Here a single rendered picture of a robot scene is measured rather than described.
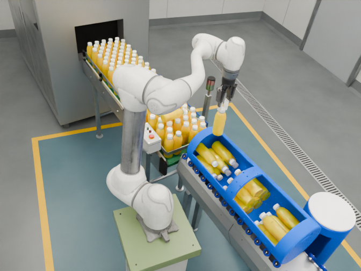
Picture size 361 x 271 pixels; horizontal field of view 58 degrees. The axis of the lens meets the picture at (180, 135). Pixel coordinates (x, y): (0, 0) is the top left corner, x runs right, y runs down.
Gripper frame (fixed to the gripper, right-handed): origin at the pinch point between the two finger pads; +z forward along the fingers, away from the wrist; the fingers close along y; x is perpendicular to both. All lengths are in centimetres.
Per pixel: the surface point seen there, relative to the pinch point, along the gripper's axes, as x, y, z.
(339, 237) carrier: -83, 34, 51
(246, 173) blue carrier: -33.3, -3.7, 24.3
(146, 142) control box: 27, -35, 38
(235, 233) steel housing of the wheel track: -47, -14, 60
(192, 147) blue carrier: 5.1, -13.6, 32.6
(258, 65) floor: 204, 267, 155
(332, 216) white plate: -73, 35, 44
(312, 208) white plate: -63, 29, 44
